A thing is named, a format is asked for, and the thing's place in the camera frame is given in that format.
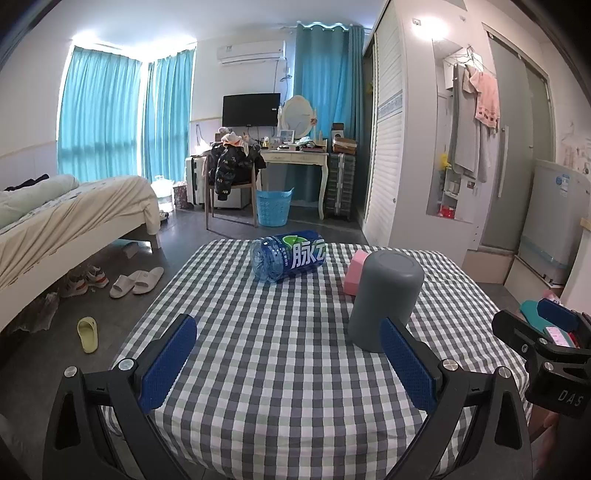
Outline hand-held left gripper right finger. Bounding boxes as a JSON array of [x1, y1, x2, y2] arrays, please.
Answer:
[[379, 318, 548, 480]]

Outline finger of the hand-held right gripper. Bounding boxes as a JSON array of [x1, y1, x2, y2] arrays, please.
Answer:
[[537, 298, 591, 335], [491, 309, 591, 370]]

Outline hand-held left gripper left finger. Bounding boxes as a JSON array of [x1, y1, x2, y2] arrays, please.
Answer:
[[42, 314, 198, 480]]

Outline grey cup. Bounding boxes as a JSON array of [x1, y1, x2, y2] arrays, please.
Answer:
[[348, 249, 425, 354]]

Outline person's right hand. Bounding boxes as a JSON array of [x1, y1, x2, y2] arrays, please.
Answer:
[[530, 410, 563, 468]]

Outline teal flat object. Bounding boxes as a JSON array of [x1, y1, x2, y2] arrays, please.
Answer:
[[519, 299, 556, 329]]

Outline yellow slipper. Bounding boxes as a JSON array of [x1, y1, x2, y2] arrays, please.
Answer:
[[76, 316, 99, 354]]

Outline white slipper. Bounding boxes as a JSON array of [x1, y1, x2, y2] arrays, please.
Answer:
[[109, 272, 140, 299], [133, 266, 165, 295]]

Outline white refrigerator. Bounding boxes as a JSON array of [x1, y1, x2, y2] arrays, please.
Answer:
[[516, 159, 591, 285]]

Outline pink box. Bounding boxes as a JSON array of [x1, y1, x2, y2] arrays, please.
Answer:
[[342, 251, 371, 296]]

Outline grey checkered tablecloth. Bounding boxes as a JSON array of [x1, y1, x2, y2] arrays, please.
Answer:
[[105, 239, 533, 480]]

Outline pair of sneakers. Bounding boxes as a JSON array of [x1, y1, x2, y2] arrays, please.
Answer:
[[61, 266, 110, 298]]

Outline plastic bags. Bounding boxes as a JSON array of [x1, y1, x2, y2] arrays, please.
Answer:
[[8, 290, 62, 334]]

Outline blue plastic bottle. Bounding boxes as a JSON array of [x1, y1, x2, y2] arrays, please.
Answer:
[[250, 229, 327, 282]]

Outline clear water jug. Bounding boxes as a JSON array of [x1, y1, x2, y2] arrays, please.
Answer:
[[152, 175, 174, 211]]

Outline white hanging cloth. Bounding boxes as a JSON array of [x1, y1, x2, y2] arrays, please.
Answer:
[[477, 124, 491, 182]]

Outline bed with beige sheet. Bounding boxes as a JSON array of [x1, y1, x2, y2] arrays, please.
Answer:
[[0, 174, 163, 334]]

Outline frosted glass door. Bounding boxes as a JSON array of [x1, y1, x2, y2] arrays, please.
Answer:
[[481, 22, 556, 253]]

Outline wooden chair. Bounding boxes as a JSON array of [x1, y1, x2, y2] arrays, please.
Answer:
[[205, 154, 260, 230]]

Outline white suitcase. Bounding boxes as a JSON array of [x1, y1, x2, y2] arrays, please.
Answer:
[[185, 155, 206, 208]]

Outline blue laundry basket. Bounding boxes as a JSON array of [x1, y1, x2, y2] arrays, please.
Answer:
[[255, 186, 295, 227]]

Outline dark suitcase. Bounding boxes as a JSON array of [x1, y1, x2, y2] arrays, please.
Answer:
[[324, 152, 356, 218]]

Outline black jacket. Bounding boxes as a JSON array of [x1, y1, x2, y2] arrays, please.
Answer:
[[207, 142, 267, 201]]

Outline grey hanging towel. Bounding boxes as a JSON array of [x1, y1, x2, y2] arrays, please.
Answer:
[[450, 64, 479, 179]]

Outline pale green pillow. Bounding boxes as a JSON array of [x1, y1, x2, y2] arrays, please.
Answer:
[[0, 174, 80, 230]]

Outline white wardrobe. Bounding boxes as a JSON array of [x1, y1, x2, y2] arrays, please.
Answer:
[[362, 0, 468, 251]]

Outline pink towel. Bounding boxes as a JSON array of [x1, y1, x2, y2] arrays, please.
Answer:
[[475, 71, 501, 135]]

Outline dark clothing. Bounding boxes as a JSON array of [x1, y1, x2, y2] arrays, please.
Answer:
[[4, 174, 50, 192]]

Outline cream dressing table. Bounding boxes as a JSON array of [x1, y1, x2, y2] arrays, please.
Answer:
[[260, 147, 330, 221]]

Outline narrow teal curtain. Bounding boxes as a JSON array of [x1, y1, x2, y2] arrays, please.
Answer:
[[142, 49, 195, 184]]

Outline wide teal curtain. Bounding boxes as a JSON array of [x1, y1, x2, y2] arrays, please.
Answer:
[[57, 45, 142, 180]]

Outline black television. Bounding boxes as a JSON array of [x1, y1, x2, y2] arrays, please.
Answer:
[[222, 93, 281, 127]]

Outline oval white mirror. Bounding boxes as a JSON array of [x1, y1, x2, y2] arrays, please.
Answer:
[[278, 95, 319, 137]]

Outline tall teal curtain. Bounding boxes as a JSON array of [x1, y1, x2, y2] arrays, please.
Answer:
[[287, 22, 366, 207]]

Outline white air conditioner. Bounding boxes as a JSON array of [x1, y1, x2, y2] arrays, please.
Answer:
[[216, 40, 286, 66]]

